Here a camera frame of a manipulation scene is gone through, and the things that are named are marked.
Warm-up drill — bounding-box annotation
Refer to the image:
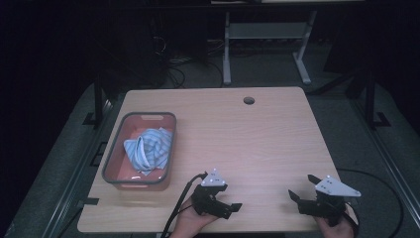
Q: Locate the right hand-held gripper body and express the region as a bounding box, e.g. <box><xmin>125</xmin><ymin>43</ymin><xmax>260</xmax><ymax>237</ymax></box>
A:
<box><xmin>296</xmin><ymin>175</ymin><xmax>363</xmax><ymax>228</ymax></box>

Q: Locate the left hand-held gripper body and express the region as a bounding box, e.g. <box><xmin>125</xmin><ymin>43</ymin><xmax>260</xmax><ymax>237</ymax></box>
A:
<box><xmin>190</xmin><ymin>168</ymin><xmax>233</xmax><ymax>220</ymax></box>

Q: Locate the person's right hand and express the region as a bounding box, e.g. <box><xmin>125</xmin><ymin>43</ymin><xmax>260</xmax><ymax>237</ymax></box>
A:
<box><xmin>313</xmin><ymin>203</ymin><xmax>357</xmax><ymax>238</ymax></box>

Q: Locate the person's left hand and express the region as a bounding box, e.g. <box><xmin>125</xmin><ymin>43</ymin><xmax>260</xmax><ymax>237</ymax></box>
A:
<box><xmin>169</xmin><ymin>197</ymin><xmax>220</xmax><ymax>238</ymax></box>

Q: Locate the blue striped cloth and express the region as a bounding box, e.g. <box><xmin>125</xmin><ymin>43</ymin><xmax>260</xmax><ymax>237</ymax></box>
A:
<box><xmin>123</xmin><ymin>127</ymin><xmax>174</xmax><ymax>177</ymax></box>

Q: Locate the pink plastic basket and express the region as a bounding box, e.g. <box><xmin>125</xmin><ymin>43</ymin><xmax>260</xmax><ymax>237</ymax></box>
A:
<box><xmin>101</xmin><ymin>111</ymin><xmax>178</xmax><ymax>192</ymax></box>

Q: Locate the black metal stand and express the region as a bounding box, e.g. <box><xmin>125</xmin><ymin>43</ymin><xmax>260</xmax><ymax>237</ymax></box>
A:
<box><xmin>363</xmin><ymin>68</ymin><xmax>392</xmax><ymax>131</ymax></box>
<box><xmin>82</xmin><ymin>70</ymin><xmax>110</xmax><ymax>130</ymax></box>

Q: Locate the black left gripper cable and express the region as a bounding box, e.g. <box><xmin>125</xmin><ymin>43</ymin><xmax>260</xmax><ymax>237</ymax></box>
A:
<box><xmin>159</xmin><ymin>171</ymin><xmax>209</xmax><ymax>238</ymax></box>

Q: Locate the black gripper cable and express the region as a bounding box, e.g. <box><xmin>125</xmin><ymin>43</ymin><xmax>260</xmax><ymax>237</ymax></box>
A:
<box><xmin>159</xmin><ymin>171</ymin><xmax>209</xmax><ymax>238</ymax></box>
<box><xmin>336</xmin><ymin>168</ymin><xmax>405</xmax><ymax>238</ymax></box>

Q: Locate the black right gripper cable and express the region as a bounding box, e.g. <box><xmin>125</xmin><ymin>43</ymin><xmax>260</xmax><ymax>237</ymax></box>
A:
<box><xmin>336</xmin><ymin>168</ymin><xmax>405</xmax><ymax>238</ymax></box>

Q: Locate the aluminium floor rail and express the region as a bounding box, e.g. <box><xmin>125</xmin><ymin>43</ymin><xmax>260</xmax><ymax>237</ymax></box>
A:
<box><xmin>351</xmin><ymin>97</ymin><xmax>420</xmax><ymax>229</ymax></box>
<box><xmin>41</xmin><ymin>98</ymin><xmax>117</xmax><ymax>238</ymax></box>

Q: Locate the bundle of floor cables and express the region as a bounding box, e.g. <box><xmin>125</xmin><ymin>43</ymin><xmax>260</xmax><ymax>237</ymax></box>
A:
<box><xmin>150</xmin><ymin>34</ymin><xmax>226</xmax><ymax>90</ymax></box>

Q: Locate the white metal desk frame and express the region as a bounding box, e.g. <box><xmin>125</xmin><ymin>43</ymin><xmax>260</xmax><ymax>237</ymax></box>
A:
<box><xmin>222</xmin><ymin>9</ymin><xmax>319</xmax><ymax>87</ymax></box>

